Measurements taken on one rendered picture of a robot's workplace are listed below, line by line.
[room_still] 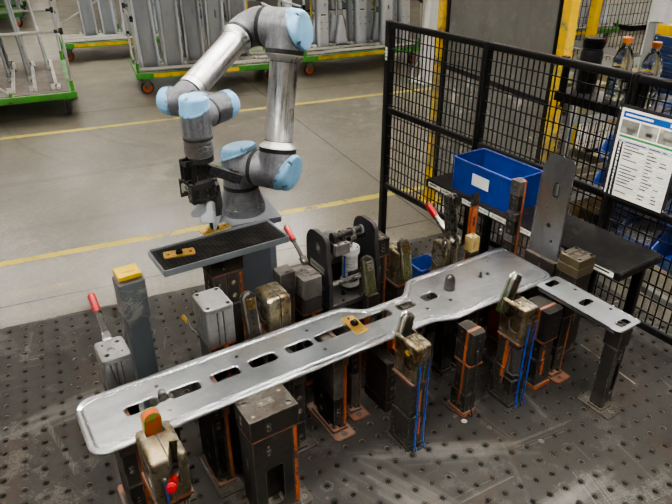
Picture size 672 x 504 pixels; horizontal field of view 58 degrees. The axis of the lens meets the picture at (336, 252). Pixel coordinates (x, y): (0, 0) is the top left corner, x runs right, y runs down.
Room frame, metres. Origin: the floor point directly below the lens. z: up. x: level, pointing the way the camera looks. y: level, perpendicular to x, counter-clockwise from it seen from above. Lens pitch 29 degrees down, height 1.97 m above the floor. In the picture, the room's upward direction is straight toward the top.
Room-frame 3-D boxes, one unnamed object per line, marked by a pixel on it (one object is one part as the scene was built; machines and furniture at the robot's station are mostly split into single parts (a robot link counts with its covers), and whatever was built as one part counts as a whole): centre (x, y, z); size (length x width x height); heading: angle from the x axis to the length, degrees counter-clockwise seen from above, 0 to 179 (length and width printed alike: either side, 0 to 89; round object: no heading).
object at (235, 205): (1.87, 0.31, 1.15); 0.15 x 0.15 x 0.10
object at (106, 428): (1.33, -0.04, 1.00); 1.38 x 0.22 x 0.02; 123
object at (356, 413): (1.36, -0.04, 0.84); 0.13 x 0.05 x 0.29; 33
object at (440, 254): (1.74, -0.35, 0.88); 0.07 x 0.06 x 0.35; 33
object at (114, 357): (1.17, 0.54, 0.88); 0.11 x 0.10 x 0.36; 33
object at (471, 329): (1.35, -0.37, 0.84); 0.11 x 0.08 x 0.29; 33
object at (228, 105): (1.58, 0.32, 1.53); 0.11 x 0.11 x 0.08; 65
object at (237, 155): (1.87, 0.31, 1.27); 0.13 x 0.12 x 0.14; 65
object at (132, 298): (1.37, 0.54, 0.92); 0.08 x 0.08 x 0.44; 33
